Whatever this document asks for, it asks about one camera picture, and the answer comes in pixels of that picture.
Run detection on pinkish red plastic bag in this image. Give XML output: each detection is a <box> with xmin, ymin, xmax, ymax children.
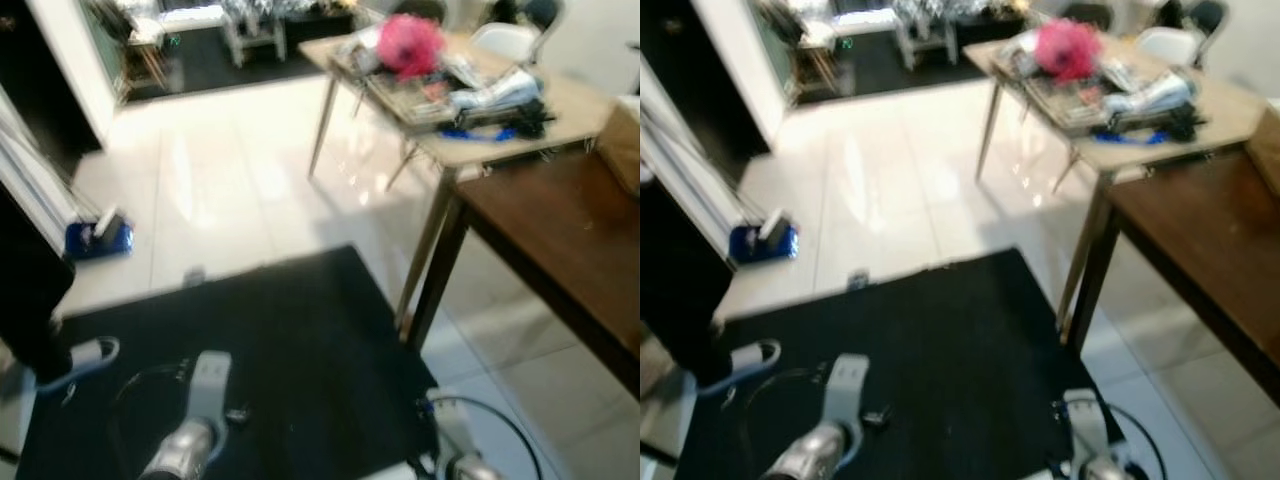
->
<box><xmin>1034</xmin><ymin>18</ymin><xmax>1102</xmax><ymax>84</ymax></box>
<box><xmin>377</xmin><ymin>14</ymin><xmax>445</xmax><ymax>82</ymax></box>

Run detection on person leg black trousers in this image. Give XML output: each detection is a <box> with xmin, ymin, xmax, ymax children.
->
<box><xmin>0</xmin><ymin>188</ymin><xmax>77</xmax><ymax>387</ymax></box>
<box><xmin>640</xmin><ymin>175</ymin><xmax>737</xmax><ymax>387</ymax></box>

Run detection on dark brown wooden table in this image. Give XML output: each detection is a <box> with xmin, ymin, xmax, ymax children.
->
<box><xmin>408</xmin><ymin>150</ymin><xmax>641</xmax><ymax>401</ymax></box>
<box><xmin>1064</xmin><ymin>150</ymin><xmax>1280</xmax><ymax>407</ymax></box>

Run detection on brown cardboard box white labels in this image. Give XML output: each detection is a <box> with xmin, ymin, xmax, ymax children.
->
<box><xmin>1244</xmin><ymin>103</ymin><xmax>1280</xmax><ymax>197</ymax></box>
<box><xmin>598</xmin><ymin>98</ymin><xmax>641</xmax><ymax>197</ymax></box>

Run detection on blue floor device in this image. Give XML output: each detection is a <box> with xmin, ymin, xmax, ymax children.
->
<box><xmin>64</xmin><ymin>208</ymin><xmax>135</xmax><ymax>264</ymax></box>
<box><xmin>727</xmin><ymin>210</ymin><xmax>800</xmax><ymax>267</ymax></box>

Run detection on light wood table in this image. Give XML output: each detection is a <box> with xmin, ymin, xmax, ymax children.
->
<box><xmin>298</xmin><ymin>30</ymin><xmax>623</xmax><ymax>333</ymax></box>
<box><xmin>962</xmin><ymin>35</ymin><xmax>1273</xmax><ymax>337</ymax></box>

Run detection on black foam packing block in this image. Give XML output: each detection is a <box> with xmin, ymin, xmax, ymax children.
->
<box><xmin>503</xmin><ymin>104</ymin><xmax>553</xmax><ymax>138</ymax></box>
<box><xmin>1160</xmin><ymin>106</ymin><xmax>1208</xmax><ymax>141</ymax></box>

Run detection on grey blue slipper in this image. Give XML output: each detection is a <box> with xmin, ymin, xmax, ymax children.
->
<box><xmin>28</xmin><ymin>336</ymin><xmax>122</xmax><ymax>394</ymax></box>
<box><xmin>694</xmin><ymin>338</ymin><xmax>784</xmax><ymax>397</ymax></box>

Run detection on crumpled white paper pile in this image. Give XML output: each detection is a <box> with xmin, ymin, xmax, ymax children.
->
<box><xmin>1104</xmin><ymin>72</ymin><xmax>1198</xmax><ymax>117</ymax></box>
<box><xmin>449</xmin><ymin>69</ymin><xmax>543</xmax><ymax>113</ymax></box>

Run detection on white plastic chair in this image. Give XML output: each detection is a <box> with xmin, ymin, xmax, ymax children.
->
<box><xmin>469</xmin><ymin>22</ymin><xmax>542</xmax><ymax>67</ymax></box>
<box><xmin>1134</xmin><ymin>27</ymin><xmax>1203</xmax><ymax>67</ymax></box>

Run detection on black office chair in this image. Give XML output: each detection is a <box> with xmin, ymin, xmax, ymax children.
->
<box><xmin>519</xmin><ymin>0</ymin><xmax>567</xmax><ymax>43</ymax></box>
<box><xmin>1184</xmin><ymin>0</ymin><xmax>1232</xmax><ymax>43</ymax></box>

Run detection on wooden chair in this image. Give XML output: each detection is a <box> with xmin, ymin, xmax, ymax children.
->
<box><xmin>116</xmin><ymin>10</ymin><xmax>173</xmax><ymax>93</ymax></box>
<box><xmin>784</xmin><ymin>14</ymin><xmax>838</xmax><ymax>97</ymax></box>

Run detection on large brown pulp tray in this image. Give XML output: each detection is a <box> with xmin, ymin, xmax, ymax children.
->
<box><xmin>333</xmin><ymin>45</ymin><xmax>473</xmax><ymax>128</ymax></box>
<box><xmin>995</xmin><ymin>48</ymin><xmax>1131</xmax><ymax>131</ymax></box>

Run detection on black floor mat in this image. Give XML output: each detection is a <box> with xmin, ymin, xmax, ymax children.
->
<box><xmin>15</xmin><ymin>245</ymin><xmax>442</xmax><ymax>480</ymax></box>
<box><xmin>675</xmin><ymin>248</ymin><xmax>1077</xmax><ymax>480</ymax></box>

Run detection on white slatted panel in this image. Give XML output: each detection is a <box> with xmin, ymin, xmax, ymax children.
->
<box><xmin>0</xmin><ymin>88</ymin><xmax>103</xmax><ymax>253</ymax></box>

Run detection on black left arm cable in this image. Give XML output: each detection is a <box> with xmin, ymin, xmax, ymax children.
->
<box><xmin>738</xmin><ymin>365</ymin><xmax>833</xmax><ymax>471</ymax></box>
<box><xmin>108</xmin><ymin>362</ymin><xmax>193</xmax><ymax>471</ymax></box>

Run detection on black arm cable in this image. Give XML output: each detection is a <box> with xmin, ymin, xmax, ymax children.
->
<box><xmin>425</xmin><ymin>395</ymin><xmax>543</xmax><ymax>480</ymax></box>
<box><xmin>738</xmin><ymin>365</ymin><xmax>833</xmax><ymax>471</ymax></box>
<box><xmin>108</xmin><ymin>362</ymin><xmax>193</xmax><ymax>471</ymax></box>
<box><xmin>1058</xmin><ymin>398</ymin><xmax>1167</xmax><ymax>480</ymax></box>

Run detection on blue strap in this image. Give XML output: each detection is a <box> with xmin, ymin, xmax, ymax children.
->
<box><xmin>1094</xmin><ymin>127</ymin><xmax>1173</xmax><ymax>147</ymax></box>
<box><xmin>436</xmin><ymin>124</ymin><xmax>517</xmax><ymax>144</ymax></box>

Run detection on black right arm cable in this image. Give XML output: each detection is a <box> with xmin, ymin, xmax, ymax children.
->
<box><xmin>425</xmin><ymin>395</ymin><xmax>543</xmax><ymax>480</ymax></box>
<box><xmin>1058</xmin><ymin>398</ymin><xmax>1167</xmax><ymax>480</ymax></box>

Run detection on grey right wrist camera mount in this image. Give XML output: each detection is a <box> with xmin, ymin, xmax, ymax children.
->
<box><xmin>1060</xmin><ymin>390</ymin><xmax>1113</xmax><ymax>461</ymax></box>
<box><xmin>430</xmin><ymin>393</ymin><xmax>478</xmax><ymax>461</ymax></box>

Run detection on metal frame chair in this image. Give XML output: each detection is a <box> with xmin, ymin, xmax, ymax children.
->
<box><xmin>892</xmin><ymin>0</ymin><xmax>957</xmax><ymax>70</ymax></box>
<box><xmin>221</xmin><ymin>0</ymin><xmax>291</xmax><ymax>67</ymax></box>

